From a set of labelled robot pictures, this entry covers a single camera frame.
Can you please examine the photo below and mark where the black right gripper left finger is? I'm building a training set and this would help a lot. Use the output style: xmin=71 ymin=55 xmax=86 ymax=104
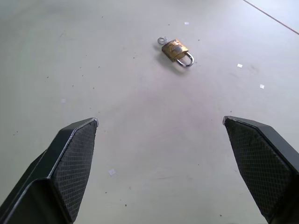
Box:
xmin=0 ymin=118 xmax=99 ymax=224

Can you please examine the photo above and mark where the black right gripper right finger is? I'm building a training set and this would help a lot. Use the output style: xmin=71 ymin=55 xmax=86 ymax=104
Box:
xmin=222 ymin=115 xmax=299 ymax=224

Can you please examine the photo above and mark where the brass padlock with silver shackle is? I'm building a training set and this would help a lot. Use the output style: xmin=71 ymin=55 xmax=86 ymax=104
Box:
xmin=161 ymin=39 xmax=195 ymax=68

